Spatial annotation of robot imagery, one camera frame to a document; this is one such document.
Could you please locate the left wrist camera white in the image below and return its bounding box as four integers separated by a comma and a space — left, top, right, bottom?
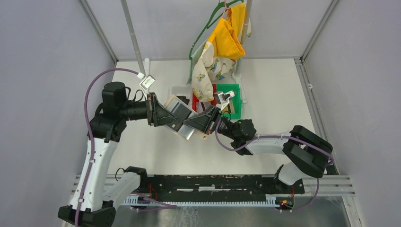
137, 72, 156, 95

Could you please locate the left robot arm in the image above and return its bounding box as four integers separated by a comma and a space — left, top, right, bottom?
58, 82, 177, 227

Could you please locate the metal rack pole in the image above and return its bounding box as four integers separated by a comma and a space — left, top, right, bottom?
233, 0, 253, 79
121, 0, 146, 74

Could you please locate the beige card holder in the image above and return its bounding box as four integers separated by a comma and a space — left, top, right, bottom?
164, 95, 209, 140

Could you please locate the red plastic bin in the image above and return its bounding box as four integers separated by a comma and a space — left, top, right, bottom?
192, 88, 217, 114

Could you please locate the right metal rack pole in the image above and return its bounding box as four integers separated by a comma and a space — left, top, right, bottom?
233, 0, 253, 79

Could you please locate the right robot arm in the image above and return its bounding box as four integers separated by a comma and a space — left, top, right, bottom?
183, 106, 334, 193

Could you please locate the left metal rack pole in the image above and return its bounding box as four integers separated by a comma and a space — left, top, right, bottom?
121, 0, 146, 74

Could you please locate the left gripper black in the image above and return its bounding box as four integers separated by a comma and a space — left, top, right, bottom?
119, 92, 180, 126

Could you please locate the green clothes hanger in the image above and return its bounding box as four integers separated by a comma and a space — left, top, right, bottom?
189, 0, 244, 61

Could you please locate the green plastic bin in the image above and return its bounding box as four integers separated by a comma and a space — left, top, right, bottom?
216, 84, 242, 120

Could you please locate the clear plastic bin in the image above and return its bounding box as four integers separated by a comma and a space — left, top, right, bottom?
168, 85, 192, 105

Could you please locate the left white rack foot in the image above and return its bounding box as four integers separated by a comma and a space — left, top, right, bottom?
143, 58, 150, 76

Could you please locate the white slotted cable duct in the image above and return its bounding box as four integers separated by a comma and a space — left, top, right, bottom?
121, 195, 279, 208

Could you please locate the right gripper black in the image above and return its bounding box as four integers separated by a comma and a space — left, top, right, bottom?
183, 105, 237, 140

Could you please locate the black card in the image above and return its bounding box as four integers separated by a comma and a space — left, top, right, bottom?
177, 96, 190, 106

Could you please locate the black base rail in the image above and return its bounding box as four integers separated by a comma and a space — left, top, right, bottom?
138, 175, 305, 202

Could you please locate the yellow patterned garment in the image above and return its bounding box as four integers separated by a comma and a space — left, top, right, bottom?
188, 2, 246, 102

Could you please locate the gold card with stripe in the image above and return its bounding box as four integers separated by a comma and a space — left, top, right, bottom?
223, 100, 235, 114

